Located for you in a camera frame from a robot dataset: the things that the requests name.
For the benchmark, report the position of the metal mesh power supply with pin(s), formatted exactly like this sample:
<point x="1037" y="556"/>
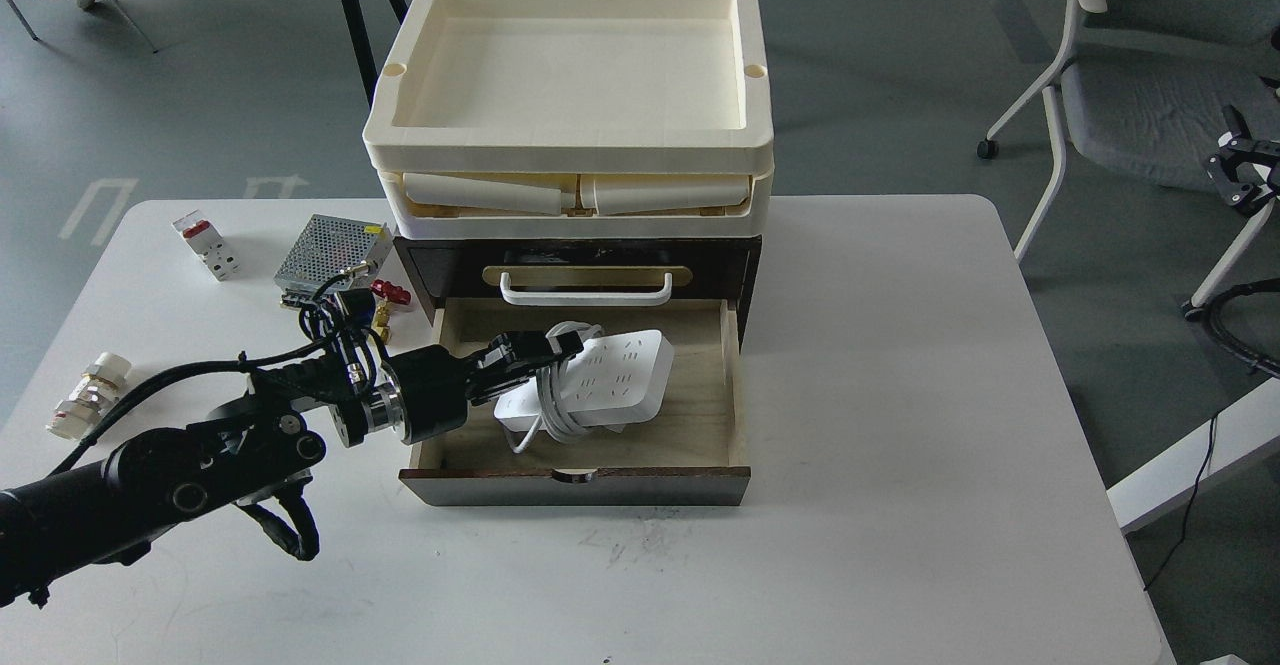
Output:
<point x="326" y="247"/>

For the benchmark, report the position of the white metal pipe fitting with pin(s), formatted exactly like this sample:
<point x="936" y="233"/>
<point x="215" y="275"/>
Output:
<point x="101" y="385"/>

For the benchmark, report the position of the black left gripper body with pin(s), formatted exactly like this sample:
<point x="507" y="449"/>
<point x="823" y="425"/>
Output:
<point x="434" y="389"/>

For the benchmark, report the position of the white red circuit breaker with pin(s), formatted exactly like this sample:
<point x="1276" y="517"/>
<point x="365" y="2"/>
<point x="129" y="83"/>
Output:
<point x="204" y="239"/>

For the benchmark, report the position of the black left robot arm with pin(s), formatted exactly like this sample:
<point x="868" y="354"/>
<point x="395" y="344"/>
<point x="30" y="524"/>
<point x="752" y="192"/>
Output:
<point x="256" y="452"/>

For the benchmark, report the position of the open wooden bottom drawer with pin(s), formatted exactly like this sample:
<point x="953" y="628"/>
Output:
<point x="692" y="453"/>

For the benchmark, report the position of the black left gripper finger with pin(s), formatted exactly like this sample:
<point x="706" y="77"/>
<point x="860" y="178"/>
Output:
<point x="531" y="349"/>
<point x="488" y="383"/>

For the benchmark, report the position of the grey white office chair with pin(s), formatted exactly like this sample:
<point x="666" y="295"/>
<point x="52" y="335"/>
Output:
<point x="1154" y="116"/>

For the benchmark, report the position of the white power strip with cable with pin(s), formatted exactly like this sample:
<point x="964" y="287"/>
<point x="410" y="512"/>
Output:
<point x="617" y="379"/>

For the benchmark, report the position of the brass valve red handle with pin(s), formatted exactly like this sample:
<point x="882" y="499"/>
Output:
<point x="390" y="299"/>

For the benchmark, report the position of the white table edge right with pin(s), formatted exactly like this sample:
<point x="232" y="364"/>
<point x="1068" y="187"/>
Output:
<point x="1243" y="434"/>

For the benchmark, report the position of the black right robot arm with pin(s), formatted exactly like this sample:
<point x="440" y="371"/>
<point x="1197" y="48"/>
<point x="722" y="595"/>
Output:
<point x="1244" y="173"/>

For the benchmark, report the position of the cream plastic tray stack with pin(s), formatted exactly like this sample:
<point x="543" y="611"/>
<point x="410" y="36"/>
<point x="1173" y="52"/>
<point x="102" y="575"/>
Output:
<point x="575" y="119"/>

